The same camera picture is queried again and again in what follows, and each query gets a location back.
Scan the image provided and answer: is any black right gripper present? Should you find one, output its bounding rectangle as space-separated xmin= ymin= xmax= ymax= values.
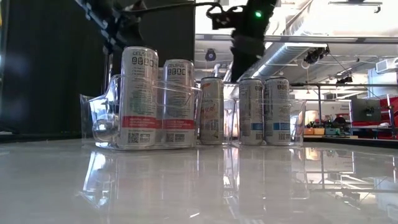
xmin=230 ymin=0 xmax=277 ymax=82

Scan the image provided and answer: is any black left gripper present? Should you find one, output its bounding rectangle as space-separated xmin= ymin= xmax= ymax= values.
xmin=74 ymin=0 xmax=147 ymax=55

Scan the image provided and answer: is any white Celsius can yellow band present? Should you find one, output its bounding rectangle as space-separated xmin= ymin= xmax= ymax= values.
xmin=198 ymin=77 xmax=224 ymax=146

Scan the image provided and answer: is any clear plastic bin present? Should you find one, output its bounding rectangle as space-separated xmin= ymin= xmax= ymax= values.
xmin=195 ymin=81 xmax=240 ymax=147
xmin=231 ymin=98 xmax=307 ymax=147
xmin=80 ymin=73 xmax=203 ymax=151

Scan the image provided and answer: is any metal backdrop pole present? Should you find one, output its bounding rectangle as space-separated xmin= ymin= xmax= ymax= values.
xmin=104 ymin=52 xmax=113 ymax=94

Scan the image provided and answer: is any black backdrop panel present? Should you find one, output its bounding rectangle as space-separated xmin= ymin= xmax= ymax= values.
xmin=111 ymin=0 xmax=196 ymax=141
xmin=0 ymin=0 xmax=108 ymax=141

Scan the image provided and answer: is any person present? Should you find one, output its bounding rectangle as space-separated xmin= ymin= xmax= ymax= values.
xmin=333 ymin=114 xmax=349 ymax=126

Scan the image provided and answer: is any grey workbench wooden top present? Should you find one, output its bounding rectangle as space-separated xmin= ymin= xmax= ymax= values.
xmin=303 ymin=134 xmax=360 ymax=140

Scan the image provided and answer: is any dark monitor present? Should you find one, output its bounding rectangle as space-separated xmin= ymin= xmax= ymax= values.
xmin=352 ymin=98 xmax=382 ymax=123

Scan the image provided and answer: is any white ceiling unit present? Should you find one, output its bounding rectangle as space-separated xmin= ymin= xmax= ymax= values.
xmin=375 ymin=57 xmax=398 ymax=75

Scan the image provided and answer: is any black dome camera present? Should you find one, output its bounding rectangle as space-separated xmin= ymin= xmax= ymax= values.
xmin=204 ymin=48 xmax=218 ymax=63

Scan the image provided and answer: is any silver ventilation duct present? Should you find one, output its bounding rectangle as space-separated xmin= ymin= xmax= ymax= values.
xmin=239 ymin=42 xmax=329 ymax=82

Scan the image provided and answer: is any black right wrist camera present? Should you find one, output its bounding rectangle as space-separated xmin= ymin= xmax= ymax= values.
xmin=206 ymin=5 xmax=239 ymax=31

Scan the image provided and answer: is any black hanging camera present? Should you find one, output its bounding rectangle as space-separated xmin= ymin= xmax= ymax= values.
xmin=336 ymin=75 xmax=354 ymax=85
xmin=303 ymin=45 xmax=331 ymax=65

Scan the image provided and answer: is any grey overhead frame bar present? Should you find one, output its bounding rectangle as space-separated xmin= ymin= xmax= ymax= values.
xmin=195 ymin=34 xmax=398 ymax=44

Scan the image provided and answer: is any grey metal frame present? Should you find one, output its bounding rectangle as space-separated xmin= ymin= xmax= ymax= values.
xmin=290 ymin=81 xmax=398 ymax=139

